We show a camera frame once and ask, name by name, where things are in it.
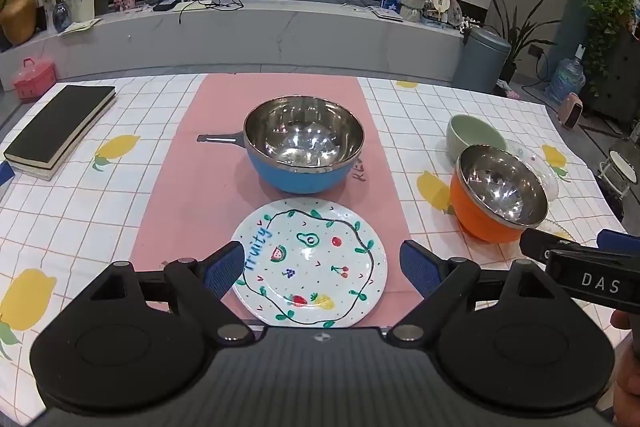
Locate blue steel bowl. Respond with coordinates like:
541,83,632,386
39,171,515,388
243,95,366,195

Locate long-leaf potted plant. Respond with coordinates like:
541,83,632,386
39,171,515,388
482,0,562,84

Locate grey laptop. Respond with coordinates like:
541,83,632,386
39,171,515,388
369,7,404,23

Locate pink storage box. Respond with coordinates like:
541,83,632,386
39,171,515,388
12,58,56,102

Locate green ceramic bowl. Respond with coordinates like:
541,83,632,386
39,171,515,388
446,114,508,165

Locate white fruit-painted plate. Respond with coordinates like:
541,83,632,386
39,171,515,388
231,198,389,328

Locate person's right hand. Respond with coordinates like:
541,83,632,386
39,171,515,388
611,309,640,427

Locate leafy green plant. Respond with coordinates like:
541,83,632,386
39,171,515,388
582,0,639,78

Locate orange steel bowl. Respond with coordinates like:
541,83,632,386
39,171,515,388
449,144,550,244

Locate black cables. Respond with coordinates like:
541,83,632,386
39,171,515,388
175,0,247,26

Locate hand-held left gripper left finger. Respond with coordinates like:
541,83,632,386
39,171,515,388
85,241,254,346

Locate black book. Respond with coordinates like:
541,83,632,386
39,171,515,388
4,84,117,182

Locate checked lemon tablecloth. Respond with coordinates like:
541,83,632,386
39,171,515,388
0,74,640,427

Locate white painted vase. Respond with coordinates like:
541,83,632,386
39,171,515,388
67,0,95,23

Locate pink placemat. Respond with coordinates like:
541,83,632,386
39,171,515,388
130,73,412,324

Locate blue water bottle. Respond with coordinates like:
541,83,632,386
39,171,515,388
545,46,586,106

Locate glass plate smooth rim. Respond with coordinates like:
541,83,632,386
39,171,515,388
505,139,560,202

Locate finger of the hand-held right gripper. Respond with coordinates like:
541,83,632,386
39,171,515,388
519,227,599,254
597,229,640,256

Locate grey trash can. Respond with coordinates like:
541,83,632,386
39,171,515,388
452,27,512,94

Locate sheets of paper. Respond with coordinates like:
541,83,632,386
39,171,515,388
59,19,102,36

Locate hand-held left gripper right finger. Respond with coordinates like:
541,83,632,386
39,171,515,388
387,239,558,344

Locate dark cabinet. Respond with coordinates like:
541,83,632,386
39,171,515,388
580,29,640,124

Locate pink space heater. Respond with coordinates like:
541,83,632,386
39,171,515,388
557,92,586,128

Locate gold vase with dried flowers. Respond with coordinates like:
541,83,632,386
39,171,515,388
0,0,39,47

